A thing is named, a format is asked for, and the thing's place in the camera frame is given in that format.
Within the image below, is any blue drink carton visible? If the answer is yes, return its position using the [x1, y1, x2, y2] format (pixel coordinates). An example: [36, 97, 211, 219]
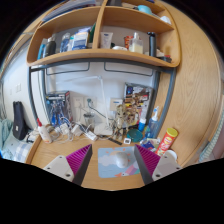
[141, 138, 157, 151]

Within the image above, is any white cable bundle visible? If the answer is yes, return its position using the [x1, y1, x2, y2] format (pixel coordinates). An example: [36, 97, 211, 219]
[48, 121, 86, 144]

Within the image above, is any grey white computer mouse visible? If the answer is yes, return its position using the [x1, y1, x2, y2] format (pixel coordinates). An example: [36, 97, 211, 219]
[114, 151, 130, 169]

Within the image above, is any teal blanket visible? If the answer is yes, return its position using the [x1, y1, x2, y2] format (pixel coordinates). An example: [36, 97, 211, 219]
[0, 119, 14, 158]

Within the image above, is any white power adapter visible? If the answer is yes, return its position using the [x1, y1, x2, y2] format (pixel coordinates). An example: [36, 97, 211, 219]
[70, 123, 83, 137]

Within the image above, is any plaid pillow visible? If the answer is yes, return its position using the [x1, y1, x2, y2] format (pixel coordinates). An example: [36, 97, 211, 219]
[12, 141, 34, 164]

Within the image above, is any white wall socket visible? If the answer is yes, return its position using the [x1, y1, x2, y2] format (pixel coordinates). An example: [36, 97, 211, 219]
[73, 96, 84, 109]

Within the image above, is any black ruler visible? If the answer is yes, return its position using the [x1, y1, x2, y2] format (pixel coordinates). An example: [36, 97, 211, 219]
[107, 135, 123, 146]

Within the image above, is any white blue wall card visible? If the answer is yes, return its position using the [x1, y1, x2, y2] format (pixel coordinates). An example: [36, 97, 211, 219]
[109, 97, 124, 111]

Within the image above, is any sky cloud print mouse pad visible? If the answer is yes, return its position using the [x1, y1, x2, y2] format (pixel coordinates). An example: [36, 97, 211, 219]
[97, 145, 142, 179]

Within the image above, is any white desk lamp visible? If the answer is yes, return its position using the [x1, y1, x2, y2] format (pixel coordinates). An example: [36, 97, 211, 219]
[54, 74, 114, 136]

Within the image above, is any blue robot model kit box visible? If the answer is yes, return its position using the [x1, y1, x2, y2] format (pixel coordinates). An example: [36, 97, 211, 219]
[44, 90, 74, 128]

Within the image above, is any black bag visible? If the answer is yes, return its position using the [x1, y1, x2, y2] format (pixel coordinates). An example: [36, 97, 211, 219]
[12, 101, 30, 141]

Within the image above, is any black cable teal plug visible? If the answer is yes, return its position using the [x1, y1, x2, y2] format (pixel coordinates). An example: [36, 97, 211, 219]
[87, 98, 110, 120]

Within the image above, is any white red pump lotion bottle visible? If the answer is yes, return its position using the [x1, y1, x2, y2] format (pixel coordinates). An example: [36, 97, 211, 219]
[35, 118, 54, 145]

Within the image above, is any steel cup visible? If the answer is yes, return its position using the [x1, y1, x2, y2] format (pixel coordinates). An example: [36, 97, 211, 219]
[83, 113, 96, 128]

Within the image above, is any wooden shelf unit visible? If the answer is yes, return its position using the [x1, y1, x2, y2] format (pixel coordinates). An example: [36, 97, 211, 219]
[25, 0, 183, 69]

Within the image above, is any red chips can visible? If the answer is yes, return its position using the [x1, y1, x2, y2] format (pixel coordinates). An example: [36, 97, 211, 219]
[155, 127, 179, 157]

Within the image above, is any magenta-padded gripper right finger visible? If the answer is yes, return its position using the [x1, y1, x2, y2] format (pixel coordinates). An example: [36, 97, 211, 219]
[133, 143, 184, 186]

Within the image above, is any blue spray bottle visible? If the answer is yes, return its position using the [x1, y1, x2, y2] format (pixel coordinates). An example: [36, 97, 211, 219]
[145, 105, 161, 139]

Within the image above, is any brown tree creature figure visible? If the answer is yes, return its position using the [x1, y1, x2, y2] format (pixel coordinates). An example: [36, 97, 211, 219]
[113, 103, 132, 142]

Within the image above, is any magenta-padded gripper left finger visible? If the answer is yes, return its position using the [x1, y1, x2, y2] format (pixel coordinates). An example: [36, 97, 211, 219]
[43, 143, 94, 187]

